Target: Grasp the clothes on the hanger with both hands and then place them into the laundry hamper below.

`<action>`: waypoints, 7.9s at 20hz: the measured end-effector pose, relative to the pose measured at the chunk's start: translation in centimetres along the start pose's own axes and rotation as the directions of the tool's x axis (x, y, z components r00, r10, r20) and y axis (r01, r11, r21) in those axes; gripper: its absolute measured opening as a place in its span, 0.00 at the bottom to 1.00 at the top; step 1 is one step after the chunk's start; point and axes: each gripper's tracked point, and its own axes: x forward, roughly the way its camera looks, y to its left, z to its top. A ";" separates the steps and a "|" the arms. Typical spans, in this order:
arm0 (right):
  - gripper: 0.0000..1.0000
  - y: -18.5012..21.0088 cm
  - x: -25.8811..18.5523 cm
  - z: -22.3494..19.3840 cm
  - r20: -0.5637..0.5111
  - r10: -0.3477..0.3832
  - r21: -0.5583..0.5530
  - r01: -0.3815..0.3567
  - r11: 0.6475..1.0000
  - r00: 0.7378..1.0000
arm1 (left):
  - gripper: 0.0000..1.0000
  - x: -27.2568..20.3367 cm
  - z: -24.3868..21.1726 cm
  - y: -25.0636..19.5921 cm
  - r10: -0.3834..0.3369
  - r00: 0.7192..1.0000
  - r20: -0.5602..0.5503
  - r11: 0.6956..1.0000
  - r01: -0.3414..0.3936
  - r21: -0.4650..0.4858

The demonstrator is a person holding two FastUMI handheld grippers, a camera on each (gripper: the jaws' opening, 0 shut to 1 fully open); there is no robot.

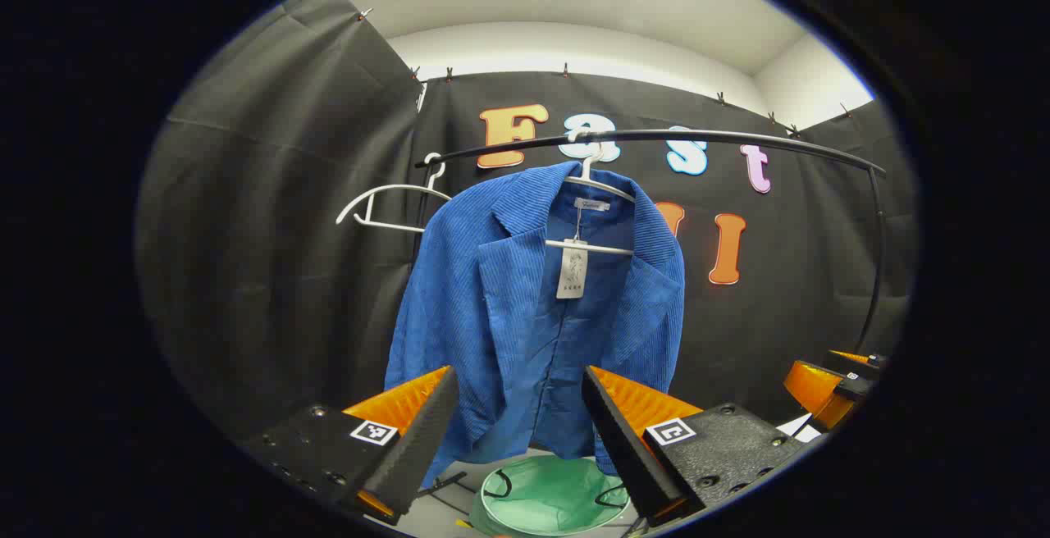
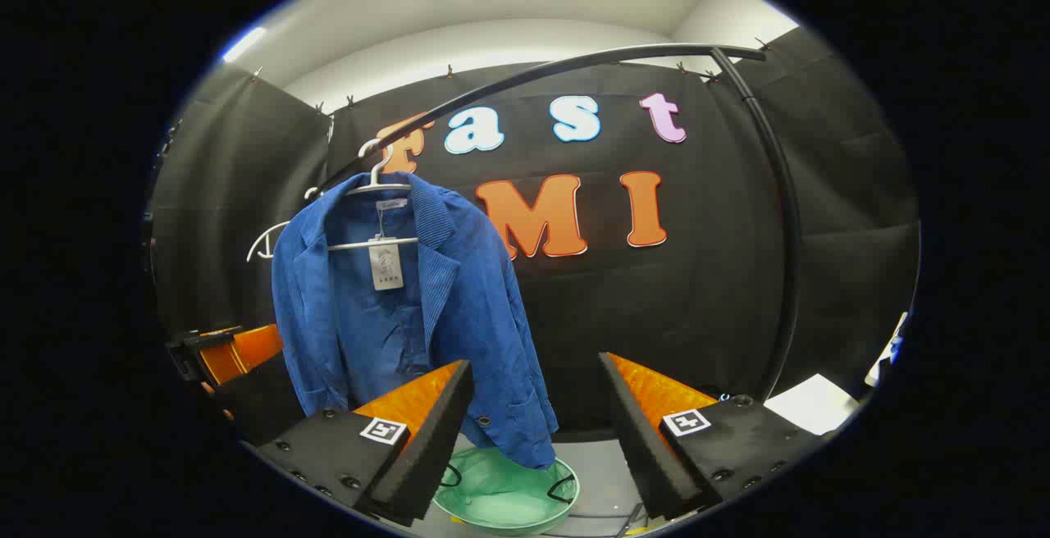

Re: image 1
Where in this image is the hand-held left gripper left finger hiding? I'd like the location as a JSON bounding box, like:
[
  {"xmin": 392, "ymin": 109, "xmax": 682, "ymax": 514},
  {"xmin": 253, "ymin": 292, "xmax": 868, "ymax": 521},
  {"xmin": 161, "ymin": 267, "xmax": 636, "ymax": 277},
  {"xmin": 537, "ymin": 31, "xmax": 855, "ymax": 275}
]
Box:
[{"xmin": 246, "ymin": 364, "xmax": 460, "ymax": 527}]

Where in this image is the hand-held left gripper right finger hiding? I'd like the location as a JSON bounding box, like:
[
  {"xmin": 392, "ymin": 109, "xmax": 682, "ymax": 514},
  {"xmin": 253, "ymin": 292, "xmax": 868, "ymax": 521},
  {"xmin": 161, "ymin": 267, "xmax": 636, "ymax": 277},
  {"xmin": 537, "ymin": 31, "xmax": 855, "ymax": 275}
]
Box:
[{"xmin": 581, "ymin": 364, "xmax": 809, "ymax": 527}]

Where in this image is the green laundry hamper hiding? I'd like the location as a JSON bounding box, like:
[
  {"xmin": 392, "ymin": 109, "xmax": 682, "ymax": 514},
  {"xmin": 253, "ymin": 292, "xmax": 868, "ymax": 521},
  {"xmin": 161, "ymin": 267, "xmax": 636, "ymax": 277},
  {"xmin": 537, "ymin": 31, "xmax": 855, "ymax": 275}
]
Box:
[{"xmin": 469, "ymin": 452, "xmax": 637, "ymax": 538}]

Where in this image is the blue corduroy jacket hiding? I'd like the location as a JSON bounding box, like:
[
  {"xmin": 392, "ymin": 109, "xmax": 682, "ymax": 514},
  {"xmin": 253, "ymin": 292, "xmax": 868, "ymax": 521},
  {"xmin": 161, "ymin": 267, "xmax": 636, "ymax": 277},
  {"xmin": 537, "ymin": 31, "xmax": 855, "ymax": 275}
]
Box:
[{"xmin": 384, "ymin": 161, "xmax": 686, "ymax": 490}]

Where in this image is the white plastic hanger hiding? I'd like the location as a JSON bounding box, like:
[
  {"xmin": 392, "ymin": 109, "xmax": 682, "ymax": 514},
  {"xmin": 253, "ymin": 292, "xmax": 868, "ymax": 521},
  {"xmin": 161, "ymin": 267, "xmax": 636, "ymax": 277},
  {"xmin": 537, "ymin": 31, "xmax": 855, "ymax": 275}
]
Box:
[
  {"xmin": 546, "ymin": 130, "xmax": 637, "ymax": 257},
  {"xmin": 335, "ymin": 153, "xmax": 454, "ymax": 234}
]

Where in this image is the black metal clothes rack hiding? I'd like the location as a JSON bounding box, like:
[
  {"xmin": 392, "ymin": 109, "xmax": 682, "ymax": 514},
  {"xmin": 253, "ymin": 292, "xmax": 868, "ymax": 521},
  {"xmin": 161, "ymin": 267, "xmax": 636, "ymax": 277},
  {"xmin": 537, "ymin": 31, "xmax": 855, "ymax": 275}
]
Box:
[{"xmin": 410, "ymin": 128, "xmax": 889, "ymax": 354}]

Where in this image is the grey paper hang tag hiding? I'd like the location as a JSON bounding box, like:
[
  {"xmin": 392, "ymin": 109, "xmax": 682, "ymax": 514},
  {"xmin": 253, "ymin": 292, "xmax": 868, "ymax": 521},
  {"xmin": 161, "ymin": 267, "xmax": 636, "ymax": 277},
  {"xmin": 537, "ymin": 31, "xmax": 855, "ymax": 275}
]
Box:
[{"xmin": 556, "ymin": 239, "xmax": 590, "ymax": 300}]

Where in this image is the black backdrop cloth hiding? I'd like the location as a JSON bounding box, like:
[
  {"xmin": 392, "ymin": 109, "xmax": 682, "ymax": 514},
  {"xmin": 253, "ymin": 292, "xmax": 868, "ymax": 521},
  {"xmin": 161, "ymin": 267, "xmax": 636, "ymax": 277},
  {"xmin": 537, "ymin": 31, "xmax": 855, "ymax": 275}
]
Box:
[{"xmin": 135, "ymin": 0, "xmax": 920, "ymax": 449}]

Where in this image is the row of small backdrop clips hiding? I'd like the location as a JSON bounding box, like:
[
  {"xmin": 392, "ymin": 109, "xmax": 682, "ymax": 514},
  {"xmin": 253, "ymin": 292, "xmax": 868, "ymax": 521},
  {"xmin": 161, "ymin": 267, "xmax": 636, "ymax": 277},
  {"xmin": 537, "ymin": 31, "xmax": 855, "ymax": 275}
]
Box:
[{"xmin": 357, "ymin": 7, "xmax": 854, "ymax": 137}]

